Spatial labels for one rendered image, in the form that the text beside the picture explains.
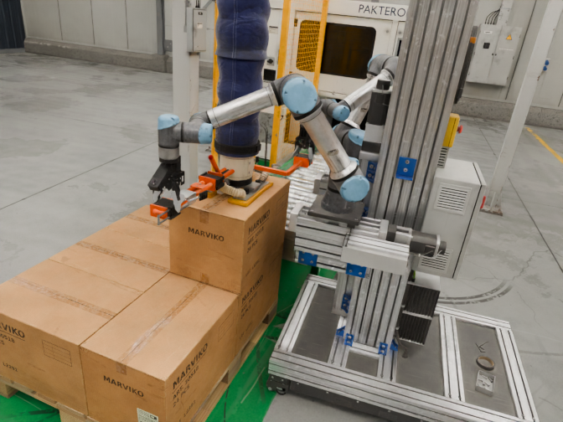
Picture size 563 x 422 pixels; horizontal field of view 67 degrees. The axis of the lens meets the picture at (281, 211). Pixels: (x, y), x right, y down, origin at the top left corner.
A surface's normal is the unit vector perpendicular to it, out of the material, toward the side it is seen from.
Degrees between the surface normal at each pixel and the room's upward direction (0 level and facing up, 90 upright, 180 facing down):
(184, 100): 90
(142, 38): 90
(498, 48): 90
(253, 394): 0
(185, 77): 92
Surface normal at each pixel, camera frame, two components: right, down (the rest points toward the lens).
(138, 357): 0.09, -0.90
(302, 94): 0.05, 0.33
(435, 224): -0.29, 0.38
